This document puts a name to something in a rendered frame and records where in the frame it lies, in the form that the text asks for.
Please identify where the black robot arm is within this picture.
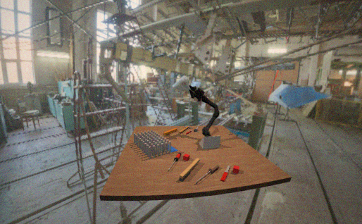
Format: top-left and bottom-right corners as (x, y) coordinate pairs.
(196, 88), (219, 137)

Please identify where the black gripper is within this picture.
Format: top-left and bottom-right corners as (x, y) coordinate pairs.
(189, 85), (199, 98)

